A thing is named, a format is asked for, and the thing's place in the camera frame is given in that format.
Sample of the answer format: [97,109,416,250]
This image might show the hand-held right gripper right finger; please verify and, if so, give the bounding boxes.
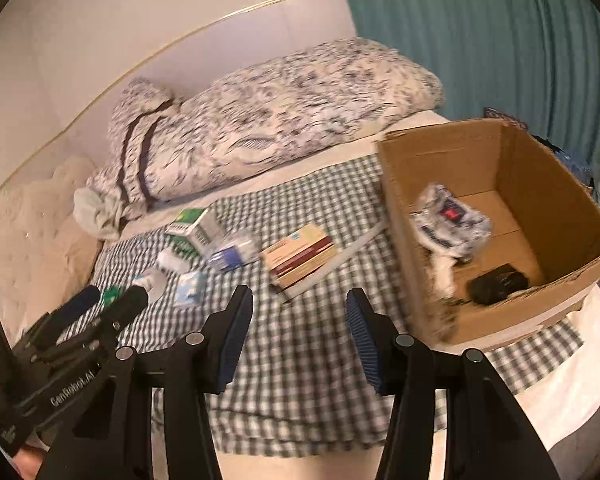
[345,287,563,480]

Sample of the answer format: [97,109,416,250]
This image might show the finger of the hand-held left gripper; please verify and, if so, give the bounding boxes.
[42,286,149,358]
[29,286,102,333]

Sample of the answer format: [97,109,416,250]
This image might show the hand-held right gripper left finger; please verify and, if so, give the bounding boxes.
[35,284,255,480]

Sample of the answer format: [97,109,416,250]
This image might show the white tube green cap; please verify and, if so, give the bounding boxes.
[102,270,168,307]

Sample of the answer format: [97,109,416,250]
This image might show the small white blue box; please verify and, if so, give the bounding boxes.
[174,270,206,307]

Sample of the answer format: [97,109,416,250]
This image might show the blue white clear packet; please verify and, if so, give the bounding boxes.
[205,232,263,273]

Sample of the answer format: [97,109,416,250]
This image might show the long white strip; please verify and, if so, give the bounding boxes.
[280,220,388,303]

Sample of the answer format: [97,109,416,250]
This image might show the brown cardboard box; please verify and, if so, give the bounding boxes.
[376,119,600,346]

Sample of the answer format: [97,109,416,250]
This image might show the green checkered blanket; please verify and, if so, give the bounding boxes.
[87,152,586,456]

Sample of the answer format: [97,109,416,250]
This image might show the green striped small box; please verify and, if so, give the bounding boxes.
[167,237,201,263]

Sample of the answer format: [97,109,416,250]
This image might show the cream quilted pillow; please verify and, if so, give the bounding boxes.
[0,155,103,341]

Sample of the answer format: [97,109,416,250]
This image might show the grey white crumpled cloth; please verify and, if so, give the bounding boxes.
[74,187,131,241]

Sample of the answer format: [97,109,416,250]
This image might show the green white medicine box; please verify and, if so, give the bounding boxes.
[165,207,226,256]

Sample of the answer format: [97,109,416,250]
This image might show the red striped cream box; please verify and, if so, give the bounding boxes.
[261,224,341,293]

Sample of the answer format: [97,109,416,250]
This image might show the black pouch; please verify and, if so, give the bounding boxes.
[467,262,528,306]

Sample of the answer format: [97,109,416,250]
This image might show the white blue printed pack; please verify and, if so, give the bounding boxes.
[411,183,493,261]

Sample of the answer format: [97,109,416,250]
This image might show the floral patterned pillow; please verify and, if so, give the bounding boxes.
[87,37,446,221]

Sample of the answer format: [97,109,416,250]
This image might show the beige headboard gold trim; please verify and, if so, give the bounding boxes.
[0,0,361,221]

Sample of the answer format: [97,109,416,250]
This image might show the dark patterned item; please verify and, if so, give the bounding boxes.
[482,106,528,131]

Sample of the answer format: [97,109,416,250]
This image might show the black bag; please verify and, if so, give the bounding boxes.
[532,132,563,153]

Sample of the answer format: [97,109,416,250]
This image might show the blue wrapped bottle pack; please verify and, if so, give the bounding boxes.
[560,147,593,181]

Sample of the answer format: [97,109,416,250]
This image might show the teal curtain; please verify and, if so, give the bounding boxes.
[330,0,600,156]

